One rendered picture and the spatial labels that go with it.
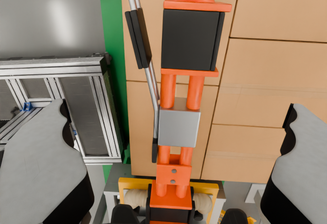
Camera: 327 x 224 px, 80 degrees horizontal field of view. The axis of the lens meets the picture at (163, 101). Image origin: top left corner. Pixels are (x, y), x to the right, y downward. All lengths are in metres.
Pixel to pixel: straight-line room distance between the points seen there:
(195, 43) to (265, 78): 0.69
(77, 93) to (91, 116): 0.19
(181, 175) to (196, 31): 0.25
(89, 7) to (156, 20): 0.70
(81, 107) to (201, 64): 1.23
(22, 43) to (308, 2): 1.59
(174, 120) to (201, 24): 0.14
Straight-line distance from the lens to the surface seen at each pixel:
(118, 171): 1.35
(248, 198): 2.43
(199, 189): 0.62
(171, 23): 0.24
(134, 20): 0.24
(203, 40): 0.24
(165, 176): 0.38
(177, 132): 0.31
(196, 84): 0.28
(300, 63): 0.95
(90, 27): 1.42
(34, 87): 1.50
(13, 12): 1.65
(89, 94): 1.35
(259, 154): 1.17
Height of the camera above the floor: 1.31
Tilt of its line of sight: 60 degrees down
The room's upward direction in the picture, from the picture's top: 175 degrees counter-clockwise
